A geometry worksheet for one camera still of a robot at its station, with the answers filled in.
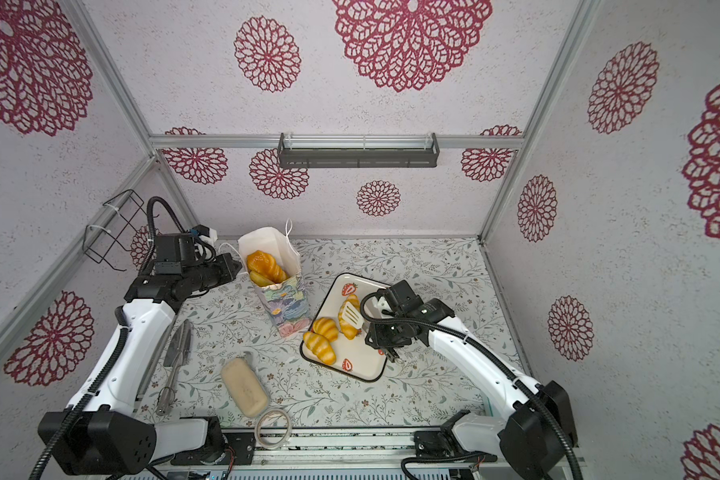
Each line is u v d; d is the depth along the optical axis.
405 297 0.62
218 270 0.67
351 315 0.83
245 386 0.80
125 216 0.81
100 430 0.38
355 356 0.89
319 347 0.87
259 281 0.86
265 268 0.92
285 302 0.82
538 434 0.40
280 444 0.75
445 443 0.66
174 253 0.56
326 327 0.90
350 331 0.83
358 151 0.92
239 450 0.73
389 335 0.68
